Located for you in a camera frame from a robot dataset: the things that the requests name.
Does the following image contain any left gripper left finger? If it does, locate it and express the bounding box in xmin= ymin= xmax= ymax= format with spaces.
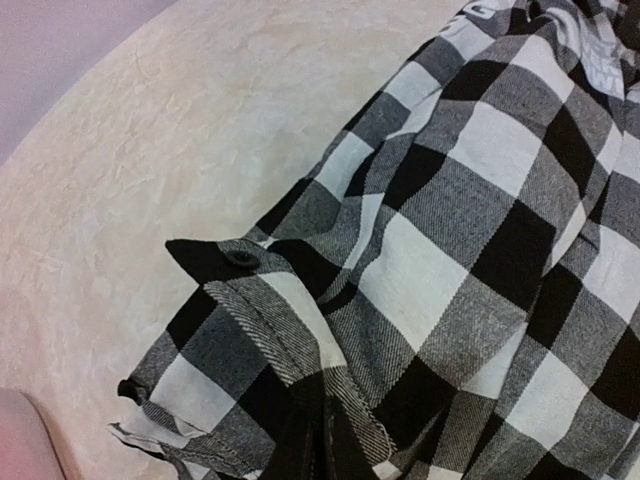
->
xmin=259 ymin=372 xmax=328 ymax=479

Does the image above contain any white plastic laundry basket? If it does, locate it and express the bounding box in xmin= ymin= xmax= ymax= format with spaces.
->
xmin=1 ymin=388 xmax=65 ymax=480

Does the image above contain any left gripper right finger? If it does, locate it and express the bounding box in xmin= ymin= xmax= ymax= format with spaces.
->
xmin=324 ymin=397 xmax=377 ymax=480

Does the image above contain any black white plaid shirt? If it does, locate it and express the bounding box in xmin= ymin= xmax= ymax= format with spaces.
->
xmin=110 ymin=1 xmax=639 ymax=479

